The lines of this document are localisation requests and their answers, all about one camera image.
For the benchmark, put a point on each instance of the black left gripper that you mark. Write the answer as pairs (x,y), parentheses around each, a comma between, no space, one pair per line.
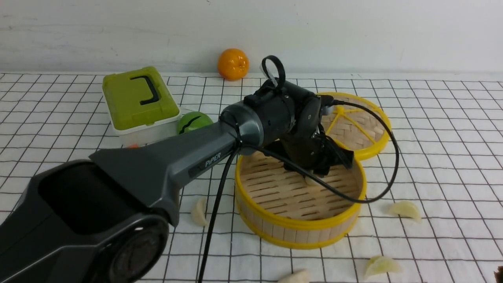
(309,146)

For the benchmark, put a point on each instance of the white dumpling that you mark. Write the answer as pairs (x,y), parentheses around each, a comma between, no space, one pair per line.
(405,209)
(311,181)
(198,213)

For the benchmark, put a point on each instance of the pale green dumpling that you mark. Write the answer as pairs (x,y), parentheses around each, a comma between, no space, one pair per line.
(301,276)
(381,265)

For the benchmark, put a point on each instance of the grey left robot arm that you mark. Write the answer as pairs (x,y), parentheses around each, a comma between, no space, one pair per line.
(106,219)

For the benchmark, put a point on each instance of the bamboo steamer lid yellow rim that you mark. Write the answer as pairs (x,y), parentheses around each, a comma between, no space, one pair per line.
(357,130)

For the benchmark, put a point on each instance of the bamboo steamer tray yellow rim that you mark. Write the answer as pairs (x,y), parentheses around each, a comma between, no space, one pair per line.
(278,206)

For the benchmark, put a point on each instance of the white black-grid tablecloth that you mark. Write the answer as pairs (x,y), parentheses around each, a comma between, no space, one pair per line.
(448,127)

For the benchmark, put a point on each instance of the orange fruit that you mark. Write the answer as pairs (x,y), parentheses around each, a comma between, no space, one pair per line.
(233,64)

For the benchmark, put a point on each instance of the green watermelon toy ball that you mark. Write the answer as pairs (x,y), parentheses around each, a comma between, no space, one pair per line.
(192,121)

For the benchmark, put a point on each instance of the green lidded white box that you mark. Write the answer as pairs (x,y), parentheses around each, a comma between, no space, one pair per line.
(140,106)

